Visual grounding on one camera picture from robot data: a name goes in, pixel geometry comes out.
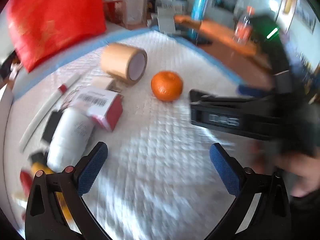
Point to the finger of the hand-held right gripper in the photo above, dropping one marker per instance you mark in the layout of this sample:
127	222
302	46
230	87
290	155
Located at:
220	115
252	90

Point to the white cardboard box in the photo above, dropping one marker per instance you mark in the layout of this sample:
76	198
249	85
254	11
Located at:
172	3

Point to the orange mandarin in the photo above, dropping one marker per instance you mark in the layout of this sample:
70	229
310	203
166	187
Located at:
167	86

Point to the small red cap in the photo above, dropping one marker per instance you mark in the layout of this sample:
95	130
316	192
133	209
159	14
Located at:
63	88

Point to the white card stand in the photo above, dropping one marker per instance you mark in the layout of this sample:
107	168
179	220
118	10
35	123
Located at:
166	21

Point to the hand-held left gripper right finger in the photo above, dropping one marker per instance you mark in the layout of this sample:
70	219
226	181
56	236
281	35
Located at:
225	172

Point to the clear plastic container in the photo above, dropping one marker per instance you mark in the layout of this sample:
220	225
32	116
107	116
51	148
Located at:
135	7

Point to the tall blue package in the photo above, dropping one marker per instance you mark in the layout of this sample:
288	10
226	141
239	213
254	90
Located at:
205	2

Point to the brown tape roll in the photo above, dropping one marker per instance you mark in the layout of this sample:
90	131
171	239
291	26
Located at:
115	60

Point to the white padded mat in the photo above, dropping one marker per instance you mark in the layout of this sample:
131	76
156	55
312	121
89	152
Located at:
162	142

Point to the small white box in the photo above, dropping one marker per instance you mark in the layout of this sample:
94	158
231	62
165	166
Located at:
101	83

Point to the light grey cup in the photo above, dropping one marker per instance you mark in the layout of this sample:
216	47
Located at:
67	140

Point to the plastic bottle red cap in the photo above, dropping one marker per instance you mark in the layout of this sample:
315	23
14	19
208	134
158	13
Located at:
243	27

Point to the white plastic strip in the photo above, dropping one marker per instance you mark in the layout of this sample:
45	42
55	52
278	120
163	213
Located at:
42	112

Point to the red fabric bag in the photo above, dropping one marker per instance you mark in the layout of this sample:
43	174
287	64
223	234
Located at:
55	17

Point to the person's right hand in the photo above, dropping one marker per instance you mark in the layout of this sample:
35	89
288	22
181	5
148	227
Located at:
302	172

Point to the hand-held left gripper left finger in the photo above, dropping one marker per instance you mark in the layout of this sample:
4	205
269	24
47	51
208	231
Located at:
92	170

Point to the black rectangular object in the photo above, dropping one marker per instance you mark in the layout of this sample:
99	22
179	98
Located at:
51	126

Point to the red and white box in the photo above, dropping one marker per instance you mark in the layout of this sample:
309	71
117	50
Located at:
110	115

